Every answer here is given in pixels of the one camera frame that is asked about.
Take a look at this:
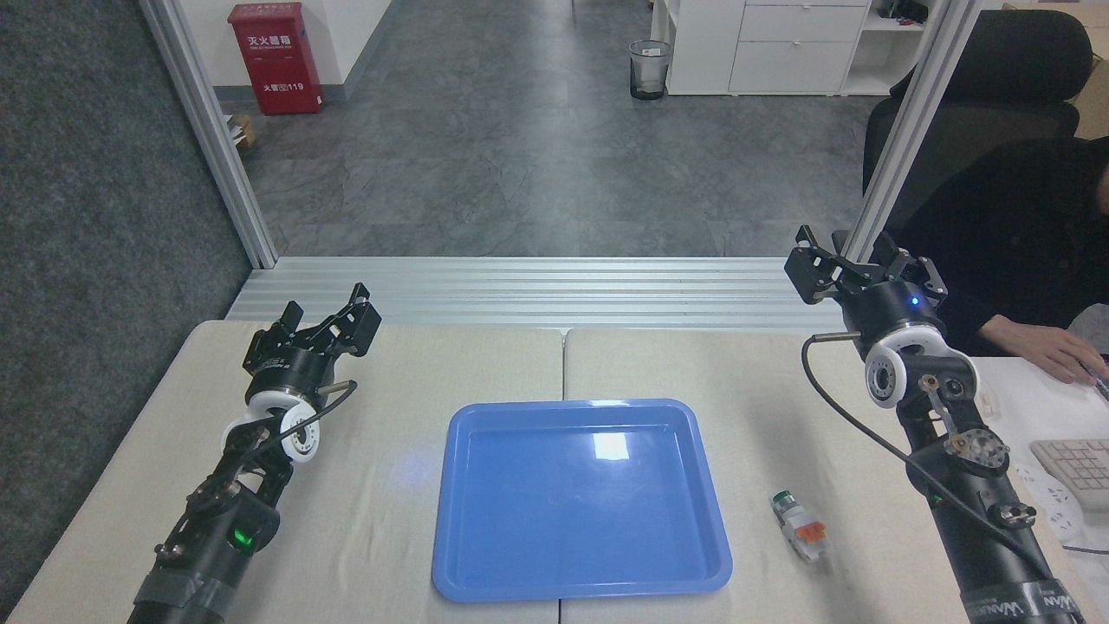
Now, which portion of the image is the white drawer cabinet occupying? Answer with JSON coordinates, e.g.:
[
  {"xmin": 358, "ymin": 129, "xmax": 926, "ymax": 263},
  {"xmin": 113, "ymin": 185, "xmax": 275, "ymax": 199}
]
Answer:
[{"xmin": 663, "ymin": 0, "xmax": 872, "ymax": 96}]

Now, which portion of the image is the white open shelf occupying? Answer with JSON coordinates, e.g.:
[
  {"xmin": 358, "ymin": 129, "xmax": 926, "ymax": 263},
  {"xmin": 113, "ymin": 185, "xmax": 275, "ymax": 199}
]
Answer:
[{"xmin": 842, "ymin": 0, "xmax": 930, "ymax": 96}]

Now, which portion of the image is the white keyboard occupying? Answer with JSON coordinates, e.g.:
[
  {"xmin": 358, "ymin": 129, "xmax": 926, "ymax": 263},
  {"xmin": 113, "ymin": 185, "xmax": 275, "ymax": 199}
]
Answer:
[{"xmin": 1029, "ymin": 439, "xmax": 1109, "ymax": 512}]

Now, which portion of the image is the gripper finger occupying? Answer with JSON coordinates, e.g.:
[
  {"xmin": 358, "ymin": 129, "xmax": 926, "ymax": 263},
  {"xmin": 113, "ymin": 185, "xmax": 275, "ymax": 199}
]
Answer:
[
  {"xmin": 784, "ymin": 224, "xmax": 872, "ymax": 305},
  {"xmin": 243, "ymin": 301, "xmax": 306, "ymax": 366},
  {"xmin": 870, "ymin": 230, "xmax": 949, "ymax": 305},
  {"xmin": 299, "ymin": 283, "xmax": 383, "ymax": 358}
]

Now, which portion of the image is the white power strip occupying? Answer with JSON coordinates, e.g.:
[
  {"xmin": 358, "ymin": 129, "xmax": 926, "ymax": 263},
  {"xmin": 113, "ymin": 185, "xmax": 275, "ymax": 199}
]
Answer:
[{"xmin": 1012, "ymin": 466, "xmax": 1086, "ymax": 543}]

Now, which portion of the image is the switch part with orange clip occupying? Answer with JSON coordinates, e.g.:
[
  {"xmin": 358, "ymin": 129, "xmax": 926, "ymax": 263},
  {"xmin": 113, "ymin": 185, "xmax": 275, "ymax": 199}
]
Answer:
[{"xmin": 771, "ymin": 491, "xmax": 831, "ymax": 563}]

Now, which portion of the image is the ribbed aluminium rail platform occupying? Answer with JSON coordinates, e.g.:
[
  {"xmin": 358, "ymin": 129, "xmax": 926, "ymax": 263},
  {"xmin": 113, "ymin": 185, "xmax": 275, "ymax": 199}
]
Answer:
[{"xmin": 225, "ymin": 257, "xmax": 859, "ymax": 335}]

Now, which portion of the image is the blue plastic tray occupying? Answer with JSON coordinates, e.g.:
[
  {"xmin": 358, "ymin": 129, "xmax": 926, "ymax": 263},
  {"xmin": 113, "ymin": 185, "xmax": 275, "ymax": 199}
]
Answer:
[{"xmin": 431, "ymin": 399, "xmax": 734, "ymax": 604}]

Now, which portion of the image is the red fire extinguisher box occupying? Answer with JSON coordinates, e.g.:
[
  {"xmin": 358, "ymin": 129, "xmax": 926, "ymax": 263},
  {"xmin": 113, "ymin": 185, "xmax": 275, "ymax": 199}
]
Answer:
[{"xmin": 228, "ymin": 2, "xmax": 325, "ymax": 116}]

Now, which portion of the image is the silver aluminium post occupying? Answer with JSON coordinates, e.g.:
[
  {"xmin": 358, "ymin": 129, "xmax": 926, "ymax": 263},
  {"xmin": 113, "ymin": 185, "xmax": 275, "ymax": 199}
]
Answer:
[
  {"xmin": 847, "ymin": 0, "xmax": 985, "ymax": 263},
  {"xmin": 139, "ymin": 0, "xmax": 280, "ymax": 270}
]

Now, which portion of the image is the black office chair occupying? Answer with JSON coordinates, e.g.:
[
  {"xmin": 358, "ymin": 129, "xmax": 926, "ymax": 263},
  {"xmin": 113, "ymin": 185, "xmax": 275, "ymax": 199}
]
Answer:
[{"xmin": 863, "ymin": 9, "xmax": 1094, "ymax": 237}]

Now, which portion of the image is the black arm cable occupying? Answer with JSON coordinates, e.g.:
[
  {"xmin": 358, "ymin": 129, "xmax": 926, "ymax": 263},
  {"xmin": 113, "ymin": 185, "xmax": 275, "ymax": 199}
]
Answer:
[
  {"xmin": 258, "ymin": 380, "xmax": 359, "ymax": 453},
  {"xmin": 801, "ymin": 331, "xmax": 1060, "ymax": 583}
]

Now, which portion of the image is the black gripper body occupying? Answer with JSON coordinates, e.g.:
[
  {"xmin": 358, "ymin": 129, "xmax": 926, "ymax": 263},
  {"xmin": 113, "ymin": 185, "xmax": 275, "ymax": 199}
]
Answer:
[
  {"xmin": 243, "ymin": 343, "xmax": 339, "ymax": 405},
  {"xmin": 846, "ymin": 278, "xmax": 947, "ymax": 359}
]

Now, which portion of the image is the black mesh waste bin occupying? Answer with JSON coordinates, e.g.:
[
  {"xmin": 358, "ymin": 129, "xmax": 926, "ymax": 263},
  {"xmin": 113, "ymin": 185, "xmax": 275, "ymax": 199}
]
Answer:
[{"xmin": 629, "ymin": 40, "xmax": 674, "ymax": 101}]

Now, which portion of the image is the person's hand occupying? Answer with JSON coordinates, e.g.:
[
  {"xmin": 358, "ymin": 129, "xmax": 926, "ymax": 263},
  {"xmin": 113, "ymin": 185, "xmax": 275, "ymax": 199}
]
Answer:
[{"xmin": 983, "ymin": 314, "xmax": 1109, "ymax": 385}]

